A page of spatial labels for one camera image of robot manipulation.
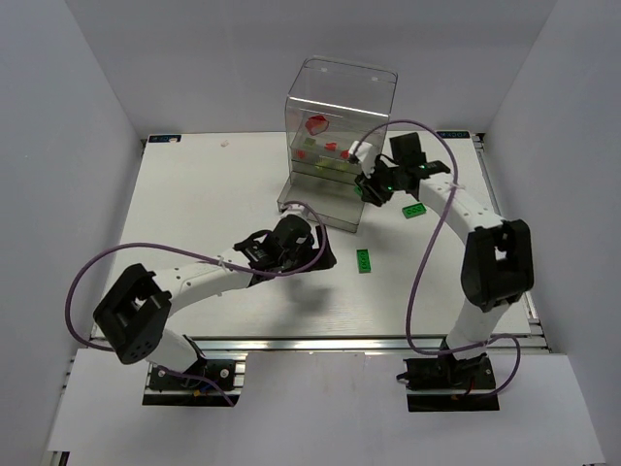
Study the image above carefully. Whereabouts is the blue label corner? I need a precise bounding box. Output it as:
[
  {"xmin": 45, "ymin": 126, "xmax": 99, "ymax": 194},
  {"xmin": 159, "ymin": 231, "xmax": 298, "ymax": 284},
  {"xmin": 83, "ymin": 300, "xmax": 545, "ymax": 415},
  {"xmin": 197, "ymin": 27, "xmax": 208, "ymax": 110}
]
[
  {"xmin": 147, "ymin": 134, "xmax": 181, "ymax": 144},
  {"xmin": 437, "ymin": 130, "xmax": 471, "ymax": 139}
]

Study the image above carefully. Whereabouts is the clear drawer container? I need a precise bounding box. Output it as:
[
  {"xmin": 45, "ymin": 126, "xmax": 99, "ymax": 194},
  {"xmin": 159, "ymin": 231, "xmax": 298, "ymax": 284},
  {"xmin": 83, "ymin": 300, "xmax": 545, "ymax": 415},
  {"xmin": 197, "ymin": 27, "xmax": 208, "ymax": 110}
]
[{"xmin": 278, "ymin": 55, "xmax": 398, "ymax": 233}]

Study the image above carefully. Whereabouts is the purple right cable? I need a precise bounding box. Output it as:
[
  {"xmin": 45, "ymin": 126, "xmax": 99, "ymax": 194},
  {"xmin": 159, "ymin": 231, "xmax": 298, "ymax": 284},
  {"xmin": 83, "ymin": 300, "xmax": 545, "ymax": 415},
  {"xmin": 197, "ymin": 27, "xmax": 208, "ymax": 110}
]
[{"xmin": 348, "ymin": 119, "xmax": 523, "ymax": 402}]

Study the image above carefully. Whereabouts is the light green lego assembly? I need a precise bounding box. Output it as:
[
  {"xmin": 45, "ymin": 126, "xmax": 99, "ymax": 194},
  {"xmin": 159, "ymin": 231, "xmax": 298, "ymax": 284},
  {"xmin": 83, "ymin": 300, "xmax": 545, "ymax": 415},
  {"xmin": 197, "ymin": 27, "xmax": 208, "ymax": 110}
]
[{"xmin": 321, "ymin": 159, "xmax": 351, "ymax": 174}]

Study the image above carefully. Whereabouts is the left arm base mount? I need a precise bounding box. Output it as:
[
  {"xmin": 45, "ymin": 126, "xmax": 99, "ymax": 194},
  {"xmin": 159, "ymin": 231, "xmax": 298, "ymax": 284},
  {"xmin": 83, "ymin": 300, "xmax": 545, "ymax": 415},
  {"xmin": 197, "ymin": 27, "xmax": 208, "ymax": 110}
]
[{"xmin": 142, "ymin": 351, "xmax": 244, "ymax": 408}]

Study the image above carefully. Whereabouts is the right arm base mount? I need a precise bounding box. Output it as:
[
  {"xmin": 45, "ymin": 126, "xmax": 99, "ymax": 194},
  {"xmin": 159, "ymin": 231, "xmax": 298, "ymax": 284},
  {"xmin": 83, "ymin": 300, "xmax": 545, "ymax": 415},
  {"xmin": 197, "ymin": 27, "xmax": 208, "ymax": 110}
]
[{"xmin": 396, "ymin": 353, "xmax": 500, "ymax": 413}]

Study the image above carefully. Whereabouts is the aluminium table front rail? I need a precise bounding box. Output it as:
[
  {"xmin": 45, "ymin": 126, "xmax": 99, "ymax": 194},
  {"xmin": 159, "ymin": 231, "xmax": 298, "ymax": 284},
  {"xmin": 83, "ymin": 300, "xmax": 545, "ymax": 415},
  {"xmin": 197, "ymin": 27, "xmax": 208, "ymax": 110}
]
[{"xmin": 195, "ymin": 333, "xmax": 548, "ymax": 351}]

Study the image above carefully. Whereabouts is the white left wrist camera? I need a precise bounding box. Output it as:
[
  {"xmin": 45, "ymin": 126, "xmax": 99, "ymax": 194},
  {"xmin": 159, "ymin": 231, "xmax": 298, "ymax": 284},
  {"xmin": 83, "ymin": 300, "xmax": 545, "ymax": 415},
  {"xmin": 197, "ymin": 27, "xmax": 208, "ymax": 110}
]
[{"xmin": 280, "ymin": 203, "xmax": 307, "ymax": 216}]

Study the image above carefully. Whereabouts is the large red lego piece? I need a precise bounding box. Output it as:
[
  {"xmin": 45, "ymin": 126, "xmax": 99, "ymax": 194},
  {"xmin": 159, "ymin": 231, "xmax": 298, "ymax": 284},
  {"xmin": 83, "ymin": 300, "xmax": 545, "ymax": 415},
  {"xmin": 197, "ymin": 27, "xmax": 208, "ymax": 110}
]
[{"xmin": 305, "ymin": 115, "xmax": 330, "ymax": 136}]

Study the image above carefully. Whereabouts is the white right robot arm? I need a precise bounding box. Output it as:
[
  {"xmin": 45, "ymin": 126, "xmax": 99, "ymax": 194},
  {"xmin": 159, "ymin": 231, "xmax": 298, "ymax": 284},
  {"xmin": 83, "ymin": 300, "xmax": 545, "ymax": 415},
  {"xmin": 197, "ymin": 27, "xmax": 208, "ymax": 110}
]
[{"xmin": 348, "ymin": 133, "xmax": 534, "ymax": 361}]

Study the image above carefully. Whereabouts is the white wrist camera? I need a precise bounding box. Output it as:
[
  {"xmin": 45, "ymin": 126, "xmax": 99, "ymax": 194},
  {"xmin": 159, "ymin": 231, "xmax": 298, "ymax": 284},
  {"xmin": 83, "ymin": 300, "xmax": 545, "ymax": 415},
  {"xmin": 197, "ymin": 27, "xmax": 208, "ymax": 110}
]
[
  {"xmin": 347, "ymin": 141, "xmax": 378, "ymax": 178},
  {"xmin": 280, "ymin": 203, "xmax": 307, "ymax": 216}
]

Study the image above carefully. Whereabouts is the blue label right corner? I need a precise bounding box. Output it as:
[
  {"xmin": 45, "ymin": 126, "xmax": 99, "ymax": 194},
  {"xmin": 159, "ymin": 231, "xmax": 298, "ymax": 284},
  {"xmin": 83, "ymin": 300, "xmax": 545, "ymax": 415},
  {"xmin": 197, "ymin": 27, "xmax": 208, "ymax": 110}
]
[{"xmin": 437, "ymin": 130, "xmax": 471, "ymax": 139}]

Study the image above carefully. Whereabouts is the blue label left corner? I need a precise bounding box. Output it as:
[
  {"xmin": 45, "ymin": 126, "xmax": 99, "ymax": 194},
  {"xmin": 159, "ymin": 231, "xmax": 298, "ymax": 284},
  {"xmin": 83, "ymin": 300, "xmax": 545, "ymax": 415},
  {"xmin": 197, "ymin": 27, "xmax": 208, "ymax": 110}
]
[{"xmin": 147, "ymin": 134, "xmax": 181, "ymax": 144}]

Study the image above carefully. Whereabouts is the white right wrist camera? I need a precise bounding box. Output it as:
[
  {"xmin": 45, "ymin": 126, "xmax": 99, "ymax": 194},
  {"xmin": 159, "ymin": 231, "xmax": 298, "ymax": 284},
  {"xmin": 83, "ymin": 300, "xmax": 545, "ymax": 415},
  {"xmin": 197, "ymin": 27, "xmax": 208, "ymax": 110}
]
[{"xmin": 347, "ymin": 141, "xmax": 378, "ymax": 178}]

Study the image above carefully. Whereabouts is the green lego plate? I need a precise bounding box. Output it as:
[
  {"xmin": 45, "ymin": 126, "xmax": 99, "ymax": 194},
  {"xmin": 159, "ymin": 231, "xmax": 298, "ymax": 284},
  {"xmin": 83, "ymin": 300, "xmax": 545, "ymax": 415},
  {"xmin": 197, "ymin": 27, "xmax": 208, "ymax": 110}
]
[
  {"xmin": 402, "ymin": 203, "xmax": 427, "ymax": 219},
  {"xmin": 356, "ymin": 249, "xmax": 372, "ymax": 274}
]

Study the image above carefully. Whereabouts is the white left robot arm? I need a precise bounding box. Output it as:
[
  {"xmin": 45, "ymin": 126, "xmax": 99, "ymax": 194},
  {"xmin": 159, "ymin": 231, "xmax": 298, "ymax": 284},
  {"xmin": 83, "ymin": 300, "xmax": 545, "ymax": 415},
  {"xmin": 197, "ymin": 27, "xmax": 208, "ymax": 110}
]
[{"xmin": 93, "ymin": 215, "xmax": 337, "ymax": 377}]

